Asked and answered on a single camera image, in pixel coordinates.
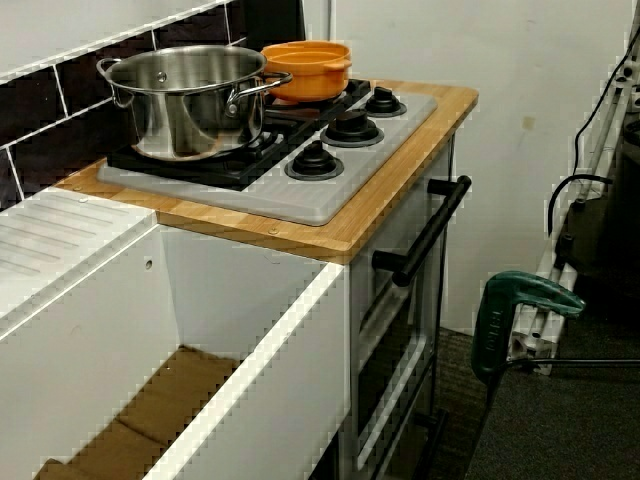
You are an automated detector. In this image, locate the black equipment block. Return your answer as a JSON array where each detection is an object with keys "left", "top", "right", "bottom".
[{"left": 554, "top": 119, "right": 640, "bottom": 301}]

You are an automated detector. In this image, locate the white toy sink basin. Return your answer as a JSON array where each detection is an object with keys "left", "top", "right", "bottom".
[{"left": 0, "top": 187, "right": 351, "bottom": 480}]

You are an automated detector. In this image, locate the black stove knob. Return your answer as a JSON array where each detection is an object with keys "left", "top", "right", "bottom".
[
  {"left": 362, "top": 85, "right": 407, "bottom": 119},
  {"left": 319, "top": 109, "right": 386, "bottom": 149},
  {"left": 284, "top": 139, "right": 346, "bottom": 182}
]

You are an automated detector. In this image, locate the orange plastic pot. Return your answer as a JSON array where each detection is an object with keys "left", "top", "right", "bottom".
[{"left": 259, "top": 41, "right": 353, "bottom": 103}]

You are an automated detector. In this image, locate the thin black cable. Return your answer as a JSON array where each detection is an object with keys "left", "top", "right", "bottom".
[{"left": 572, "top": 0, "right": 640, "bottom": 177}]

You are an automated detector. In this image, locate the green bar clamp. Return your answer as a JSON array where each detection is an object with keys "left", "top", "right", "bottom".
[{"left": 469, "top": 269, "right": 640, "bottom": 386}]

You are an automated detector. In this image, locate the black burner grate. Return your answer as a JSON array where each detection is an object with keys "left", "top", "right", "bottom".
[
  {"left": 263, "top": 77, "right": 374, "bottom": 132},
  {"left": 106, "top": 112, "right": 306, "bottom": 192}
]

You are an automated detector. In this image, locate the white toy oven cabinet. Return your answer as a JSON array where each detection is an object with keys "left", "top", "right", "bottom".
[{"left": 344, "top": 132, "right": 459, "bottom": 480}]

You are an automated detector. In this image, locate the dark tiled backsplash panel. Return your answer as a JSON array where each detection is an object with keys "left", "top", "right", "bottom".
[{"left": 0, "top": 0, "right": 251, "bottom": 211}]

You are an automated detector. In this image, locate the wooden stove countertop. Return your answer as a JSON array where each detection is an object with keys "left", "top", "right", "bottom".
[{"left": 53, "top": 79, "right": 480, "bottom": 266}]

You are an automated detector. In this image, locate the thick black cable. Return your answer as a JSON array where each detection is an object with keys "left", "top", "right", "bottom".
[{"left": 546, "top": 173, "right": 615, "bottom": 239}]

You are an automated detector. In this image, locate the brown cardboard sheet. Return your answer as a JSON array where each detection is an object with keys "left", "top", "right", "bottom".
[{"left": 32, "top": 344, "right": 241, "bottom": 480}]

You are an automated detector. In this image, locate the black oven door handle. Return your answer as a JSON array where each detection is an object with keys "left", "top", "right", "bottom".
[{"left": 371, "top": 174, "right": 473, "bottom": 289}]

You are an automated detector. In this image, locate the grey stove top panel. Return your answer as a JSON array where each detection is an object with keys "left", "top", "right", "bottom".
[{"left": 96, "top": 89, "right": 439, "bottom": 226}]

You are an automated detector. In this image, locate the stainless steel cooking pot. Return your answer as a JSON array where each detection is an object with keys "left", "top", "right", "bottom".
[{"left": 95, "top": 44, "right": 295, "bottom": 164}]

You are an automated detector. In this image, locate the aluminium frame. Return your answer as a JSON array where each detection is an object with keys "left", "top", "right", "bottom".
[{"left": 507, "top": 29, "right": 640, "bottom": 376}]

